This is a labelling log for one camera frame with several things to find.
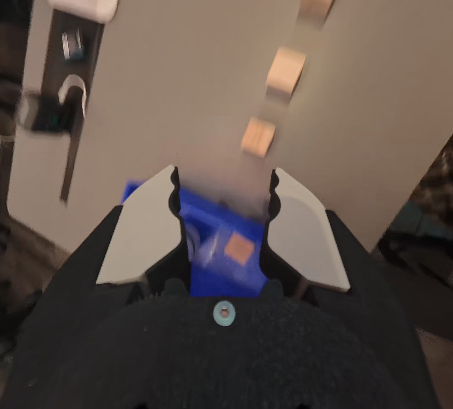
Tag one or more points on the person in plaid shirt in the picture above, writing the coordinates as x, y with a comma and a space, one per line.
435, 175

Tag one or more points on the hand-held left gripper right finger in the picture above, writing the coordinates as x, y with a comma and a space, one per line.
304, 242

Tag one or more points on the small black battery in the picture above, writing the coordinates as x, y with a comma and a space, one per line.
72, 46

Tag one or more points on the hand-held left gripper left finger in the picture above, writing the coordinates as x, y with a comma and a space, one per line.
141, 239

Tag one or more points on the blue plastic bin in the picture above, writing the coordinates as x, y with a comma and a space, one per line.
219, 281

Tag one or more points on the black battery charger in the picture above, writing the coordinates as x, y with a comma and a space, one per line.
42, 113

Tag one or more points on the white paper cup green band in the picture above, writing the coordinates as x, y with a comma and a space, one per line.
203, 249

